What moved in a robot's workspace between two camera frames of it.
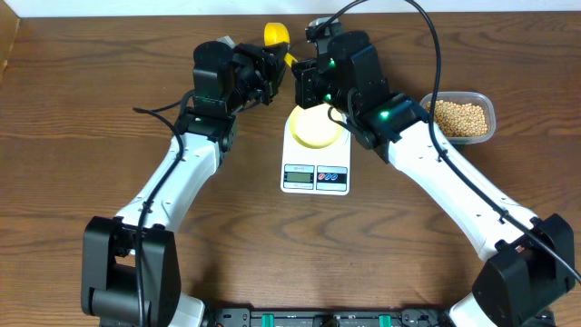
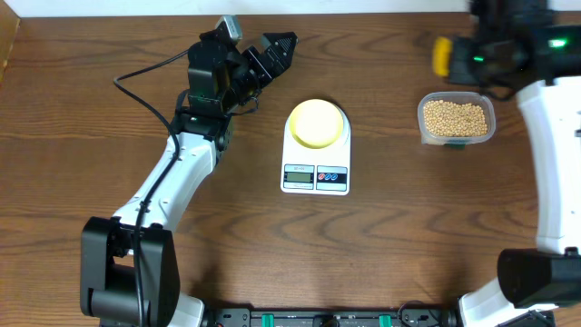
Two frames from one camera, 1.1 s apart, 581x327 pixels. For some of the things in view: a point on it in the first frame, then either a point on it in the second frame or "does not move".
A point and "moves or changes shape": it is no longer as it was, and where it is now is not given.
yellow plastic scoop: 275,33 moves or changes shape
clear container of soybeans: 467,117 does not move
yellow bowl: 313,127 does not move
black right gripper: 308,78 to 462,49
